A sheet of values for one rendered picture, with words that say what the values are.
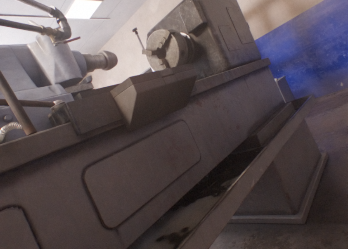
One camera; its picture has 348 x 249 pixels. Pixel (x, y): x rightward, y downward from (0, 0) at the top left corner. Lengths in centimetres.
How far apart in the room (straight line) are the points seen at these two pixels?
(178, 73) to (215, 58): 72
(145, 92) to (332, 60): 416
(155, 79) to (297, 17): 413
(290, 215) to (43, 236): 115
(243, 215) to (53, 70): 125
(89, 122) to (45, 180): 17
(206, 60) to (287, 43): 332
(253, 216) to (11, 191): 123
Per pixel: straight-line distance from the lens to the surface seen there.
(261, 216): 151
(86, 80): 129
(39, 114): 77
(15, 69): 88
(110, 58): 112
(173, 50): 138
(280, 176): 137
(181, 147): 89
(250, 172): 91
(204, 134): 102
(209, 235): 69
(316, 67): 468
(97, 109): 67
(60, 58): 89
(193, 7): 149
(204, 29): 151
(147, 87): 66
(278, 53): 477
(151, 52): 143
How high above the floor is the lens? 74
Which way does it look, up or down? 1 degrees down
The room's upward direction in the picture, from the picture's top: 25 degrees counter-clockwise
